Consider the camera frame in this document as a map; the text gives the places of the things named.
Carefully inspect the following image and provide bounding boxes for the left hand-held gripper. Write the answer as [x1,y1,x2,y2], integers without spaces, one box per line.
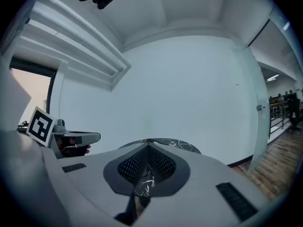
[25,106,101,160]

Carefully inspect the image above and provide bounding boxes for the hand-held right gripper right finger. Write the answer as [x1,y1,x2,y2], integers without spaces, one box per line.
[134,142,270,227]

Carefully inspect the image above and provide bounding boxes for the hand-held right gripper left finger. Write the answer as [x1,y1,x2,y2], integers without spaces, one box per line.
[44,142,150,227]

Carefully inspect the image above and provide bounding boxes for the glass door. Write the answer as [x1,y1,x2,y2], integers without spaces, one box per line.
[246,46,271,175]

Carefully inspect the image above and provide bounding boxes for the black metal rack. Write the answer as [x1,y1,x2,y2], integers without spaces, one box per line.
[268,102,292,140]

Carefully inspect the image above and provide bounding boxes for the black office chair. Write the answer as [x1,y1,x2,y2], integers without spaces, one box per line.
[286,97,303,134]

